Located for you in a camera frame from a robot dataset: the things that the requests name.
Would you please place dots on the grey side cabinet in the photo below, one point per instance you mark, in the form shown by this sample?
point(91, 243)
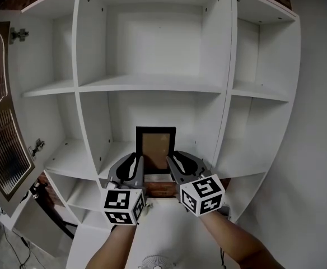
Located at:
point(40, 228)

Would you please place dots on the cabinet door with reeded glass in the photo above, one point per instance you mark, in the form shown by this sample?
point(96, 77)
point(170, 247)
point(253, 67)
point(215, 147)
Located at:
point(1, 122)

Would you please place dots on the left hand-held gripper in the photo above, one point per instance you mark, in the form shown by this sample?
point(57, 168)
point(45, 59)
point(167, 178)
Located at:
point(118, 203)

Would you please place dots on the white shelving unit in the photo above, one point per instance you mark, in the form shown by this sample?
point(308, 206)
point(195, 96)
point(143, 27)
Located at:
point(152, 83)

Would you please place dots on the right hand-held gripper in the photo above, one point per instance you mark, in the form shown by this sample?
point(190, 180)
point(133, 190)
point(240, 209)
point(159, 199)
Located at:
point(202, 195)

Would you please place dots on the black clamp stand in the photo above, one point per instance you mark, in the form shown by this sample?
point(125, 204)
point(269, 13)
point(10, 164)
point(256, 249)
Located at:
point(34, 188)

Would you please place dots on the metal cabinet door hinge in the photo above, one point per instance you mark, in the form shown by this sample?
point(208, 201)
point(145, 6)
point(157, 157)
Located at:
point(19, 35)
point(37, 148)

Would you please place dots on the black picture frame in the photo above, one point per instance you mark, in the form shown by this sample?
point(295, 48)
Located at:
point(155, 147)

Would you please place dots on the person's right forearm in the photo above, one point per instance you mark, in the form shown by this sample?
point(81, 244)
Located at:
point(236, 240)

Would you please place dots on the person's left forearm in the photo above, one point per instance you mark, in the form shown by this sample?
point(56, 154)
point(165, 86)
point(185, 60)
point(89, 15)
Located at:
point(113, 248)

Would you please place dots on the white desk with drawers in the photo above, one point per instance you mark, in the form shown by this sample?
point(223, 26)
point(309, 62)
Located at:
point(166, 234)

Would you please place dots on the small white desk fan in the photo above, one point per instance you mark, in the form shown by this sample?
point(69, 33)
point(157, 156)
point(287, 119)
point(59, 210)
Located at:
point(155, 263)

